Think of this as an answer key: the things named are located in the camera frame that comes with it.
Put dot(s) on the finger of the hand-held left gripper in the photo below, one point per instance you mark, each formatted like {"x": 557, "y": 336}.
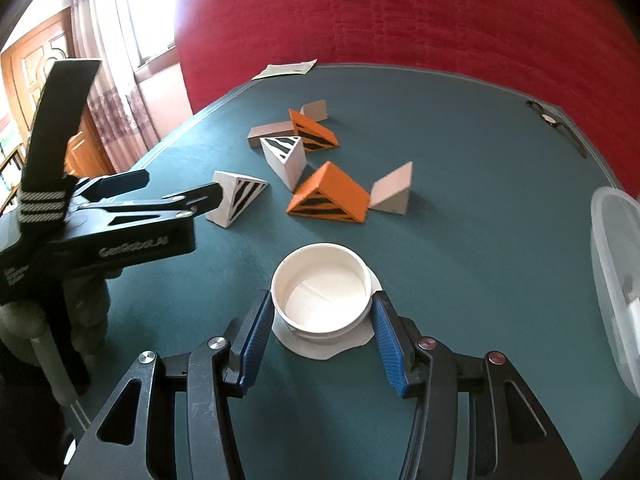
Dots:
{"x": 200, "y": 198}
{"x": 125, "y": 182}

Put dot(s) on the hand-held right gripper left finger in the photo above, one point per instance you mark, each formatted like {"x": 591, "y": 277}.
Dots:
{"x": 255, "y": 345}

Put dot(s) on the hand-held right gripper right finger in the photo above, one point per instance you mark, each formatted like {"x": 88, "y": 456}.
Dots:
{"x": 387, "y": 345}

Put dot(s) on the white striped wedge block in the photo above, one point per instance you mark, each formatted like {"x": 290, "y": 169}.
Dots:
{"x": 290, "y": 165}
{"x": 225, "y": 200}

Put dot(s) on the white round bowl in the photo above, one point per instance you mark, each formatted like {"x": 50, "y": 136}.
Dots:
{"x": 320, "y": 290}

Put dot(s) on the orange striped wedge block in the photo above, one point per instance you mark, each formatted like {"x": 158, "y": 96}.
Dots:
{"x": 310, "y": 130}
{"x": 335, "y": 185}

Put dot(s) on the beige wedge block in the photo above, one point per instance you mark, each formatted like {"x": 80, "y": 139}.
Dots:
{"x": 392, "y": 190}
{"x": 267, "y": 132}
{"x": 316, "y": 109}

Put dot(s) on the clear plastic container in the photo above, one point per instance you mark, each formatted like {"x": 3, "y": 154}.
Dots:
{"x": 607, "y": 260}

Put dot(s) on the person's left hand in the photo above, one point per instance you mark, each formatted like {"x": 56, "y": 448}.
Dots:
{"x": 90, "y": 310}

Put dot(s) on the white paper coaster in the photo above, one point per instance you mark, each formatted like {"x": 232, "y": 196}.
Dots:
{"x": 320, "y": 352}

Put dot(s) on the patterned curtain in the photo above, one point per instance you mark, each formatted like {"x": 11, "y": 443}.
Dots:
{"x": 120, "y": 100}

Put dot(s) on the wooden door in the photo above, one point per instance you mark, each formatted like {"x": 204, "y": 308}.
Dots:
{"x": 30, "y": 70}

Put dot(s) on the white paper card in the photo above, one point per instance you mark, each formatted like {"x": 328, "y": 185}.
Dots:
{"x": 285, "y": 69}

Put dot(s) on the window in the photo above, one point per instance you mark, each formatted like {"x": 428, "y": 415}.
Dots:
{"x": 150, "y": 10}

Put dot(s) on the red quilted blanket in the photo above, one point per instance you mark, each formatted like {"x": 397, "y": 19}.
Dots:
{"x": 400, "y": 10}

